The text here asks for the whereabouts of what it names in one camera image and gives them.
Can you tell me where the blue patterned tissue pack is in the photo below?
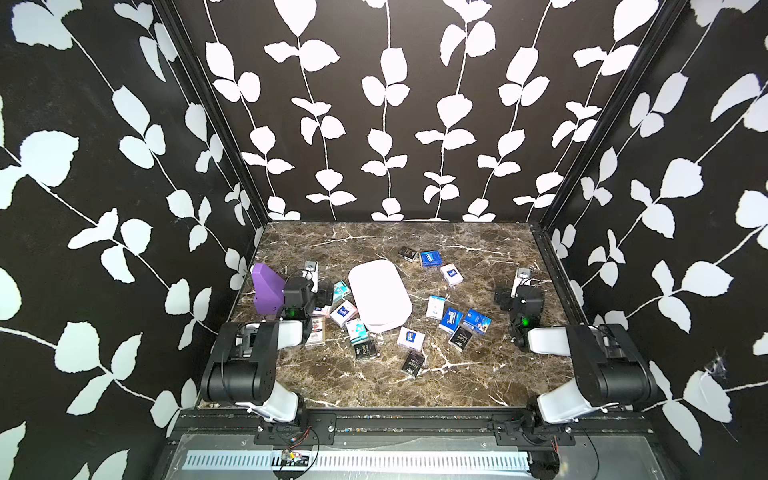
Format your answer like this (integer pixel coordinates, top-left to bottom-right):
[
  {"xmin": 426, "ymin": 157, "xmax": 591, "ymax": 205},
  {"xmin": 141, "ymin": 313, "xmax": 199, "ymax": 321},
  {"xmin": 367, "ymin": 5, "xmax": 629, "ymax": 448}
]
[{"xmin": 463, "ymin": 309, "xmax": 492, "ymax": 335}]

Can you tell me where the dark blue Tempo tissue pack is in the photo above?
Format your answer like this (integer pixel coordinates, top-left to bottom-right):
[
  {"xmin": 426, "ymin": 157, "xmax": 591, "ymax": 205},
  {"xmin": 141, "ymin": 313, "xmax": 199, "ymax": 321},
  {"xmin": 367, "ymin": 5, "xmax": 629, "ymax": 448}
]
[{"xmin": 419, "ymin": 250, "xmax": 443, "ymax": 268}]

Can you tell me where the white Tempo tissue pack front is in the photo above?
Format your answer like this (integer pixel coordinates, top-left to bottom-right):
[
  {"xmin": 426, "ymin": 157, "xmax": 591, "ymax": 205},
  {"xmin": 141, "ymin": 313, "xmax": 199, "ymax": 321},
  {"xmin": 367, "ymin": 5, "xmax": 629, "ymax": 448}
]
[{"xmin": 397, "ymin": 327, "xmax": 426, "ymax": 352}]

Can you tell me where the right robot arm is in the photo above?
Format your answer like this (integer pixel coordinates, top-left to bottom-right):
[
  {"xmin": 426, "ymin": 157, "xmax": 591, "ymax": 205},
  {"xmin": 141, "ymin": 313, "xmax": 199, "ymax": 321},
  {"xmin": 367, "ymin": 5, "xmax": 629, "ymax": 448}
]
[{"xmin": 494, "ymin": 284, "xmax": 658, "ymax": 425}]

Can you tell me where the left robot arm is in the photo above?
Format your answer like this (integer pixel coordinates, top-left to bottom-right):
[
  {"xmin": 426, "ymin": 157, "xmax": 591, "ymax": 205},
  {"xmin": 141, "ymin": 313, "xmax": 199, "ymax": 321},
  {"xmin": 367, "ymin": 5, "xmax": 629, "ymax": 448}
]
[{"xmin": 200, "ymin": 276, "xmax": 333, "ymax": 428}]

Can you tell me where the white plastic storage box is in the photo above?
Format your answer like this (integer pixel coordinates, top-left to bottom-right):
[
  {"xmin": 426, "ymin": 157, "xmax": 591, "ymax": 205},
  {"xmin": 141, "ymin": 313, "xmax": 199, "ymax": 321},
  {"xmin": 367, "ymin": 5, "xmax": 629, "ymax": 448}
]
[{"xmin": 348, "ymin": 259, "xmax": 413, "ymax": 333}]

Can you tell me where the purple plastic object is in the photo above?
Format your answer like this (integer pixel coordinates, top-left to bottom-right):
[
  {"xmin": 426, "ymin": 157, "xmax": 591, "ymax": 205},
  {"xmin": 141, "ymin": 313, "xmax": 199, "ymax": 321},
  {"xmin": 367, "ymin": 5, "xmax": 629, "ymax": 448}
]
[{"xmin": 251, "ymin": 263, "xmax": 286, "ymax": 316}]

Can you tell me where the white red tissue pack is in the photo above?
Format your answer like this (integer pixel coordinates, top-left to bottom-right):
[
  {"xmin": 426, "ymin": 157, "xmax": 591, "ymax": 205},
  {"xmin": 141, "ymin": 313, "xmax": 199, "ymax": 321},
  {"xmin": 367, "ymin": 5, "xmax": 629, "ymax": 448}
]
[{"xmin": 305, "ymin": 317, "xmax": 326, "ymax": 347}]

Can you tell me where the teal bear tissue pack back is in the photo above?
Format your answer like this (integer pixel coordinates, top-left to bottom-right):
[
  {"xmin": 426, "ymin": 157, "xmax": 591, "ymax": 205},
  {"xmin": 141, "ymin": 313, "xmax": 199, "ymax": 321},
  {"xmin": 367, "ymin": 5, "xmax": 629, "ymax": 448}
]
[{"xmin": 332, "ymin": 280, "xmax": 351, "ymax": 305}]

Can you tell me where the teal bear tissue pack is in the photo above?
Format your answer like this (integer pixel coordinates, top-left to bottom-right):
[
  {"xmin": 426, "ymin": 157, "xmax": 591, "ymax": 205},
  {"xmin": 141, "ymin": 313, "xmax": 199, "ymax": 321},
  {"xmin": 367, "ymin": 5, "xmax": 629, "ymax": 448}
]
[
  {"xmin": 345, "ymin": 319, "xmax": 369, "ymax": 345},
  {"xmin": 332, "ymin": 280, "xmax": 351, "ymax": 305}
]

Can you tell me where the teal bear tissue pack front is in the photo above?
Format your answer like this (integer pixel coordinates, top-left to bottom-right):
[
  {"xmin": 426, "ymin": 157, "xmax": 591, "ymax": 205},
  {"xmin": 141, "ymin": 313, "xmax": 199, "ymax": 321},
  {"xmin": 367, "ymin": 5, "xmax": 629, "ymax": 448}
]
[{"xmin": 345, "ymin": 319, "xmax": 369, "ymax": 345}]

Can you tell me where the black tissue pack right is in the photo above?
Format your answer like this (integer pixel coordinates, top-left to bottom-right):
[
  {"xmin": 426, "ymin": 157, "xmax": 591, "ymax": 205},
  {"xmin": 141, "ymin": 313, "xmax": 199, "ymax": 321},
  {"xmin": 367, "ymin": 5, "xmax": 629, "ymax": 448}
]
[{"xmin": 448, "ymin": 326, "xmax": 473, "ymax": 351}]

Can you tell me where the black tissue pack middle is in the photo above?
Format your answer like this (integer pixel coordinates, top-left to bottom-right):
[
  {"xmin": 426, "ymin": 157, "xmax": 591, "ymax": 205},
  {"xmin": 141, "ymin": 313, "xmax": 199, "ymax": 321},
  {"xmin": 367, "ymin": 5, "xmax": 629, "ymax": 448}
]
[{"xmin": 352, "ymin": 339, "xmax": 378, "ymax": 360}]

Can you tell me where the black Face tissue pack far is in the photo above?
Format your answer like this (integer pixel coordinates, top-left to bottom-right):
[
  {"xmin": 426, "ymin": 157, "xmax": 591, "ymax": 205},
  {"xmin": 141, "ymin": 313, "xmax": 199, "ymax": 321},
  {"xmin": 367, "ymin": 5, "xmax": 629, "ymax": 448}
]
[{"xmin": 398, "ymin": 247, "xmax": 418, "ymax": 261}]

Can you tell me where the black tissue pack front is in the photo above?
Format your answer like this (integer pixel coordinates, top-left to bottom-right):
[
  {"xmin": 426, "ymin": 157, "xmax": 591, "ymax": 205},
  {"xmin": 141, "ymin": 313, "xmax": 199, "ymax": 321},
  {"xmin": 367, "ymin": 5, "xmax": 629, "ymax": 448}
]
[{"xmin": 401, "ymin": 350, "xmax": 425, "ymax": 378}]

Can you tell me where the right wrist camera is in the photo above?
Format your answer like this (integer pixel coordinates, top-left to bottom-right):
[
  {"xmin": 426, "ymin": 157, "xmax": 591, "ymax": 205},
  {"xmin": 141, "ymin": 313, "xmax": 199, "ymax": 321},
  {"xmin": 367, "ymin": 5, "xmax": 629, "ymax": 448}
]
[{"xmin": 510, "ymin": 267, "xmax": 531, "ymax": 297}]

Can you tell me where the black mounting rail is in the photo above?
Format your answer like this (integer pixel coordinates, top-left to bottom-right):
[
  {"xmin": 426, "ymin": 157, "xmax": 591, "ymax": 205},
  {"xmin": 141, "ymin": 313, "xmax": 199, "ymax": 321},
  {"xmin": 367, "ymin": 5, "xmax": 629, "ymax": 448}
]
[{"xmin": 170, "ymin": 407, "xmax": 654, "ymax": 450}]

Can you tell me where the white perforated cable duct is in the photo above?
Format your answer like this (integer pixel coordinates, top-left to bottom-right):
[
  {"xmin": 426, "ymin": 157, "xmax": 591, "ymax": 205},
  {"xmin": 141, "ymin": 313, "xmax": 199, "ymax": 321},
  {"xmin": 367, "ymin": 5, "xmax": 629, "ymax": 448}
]
[{"xmin": 181, "ymin": 450, "xmax": 531, "ymax": 475}]

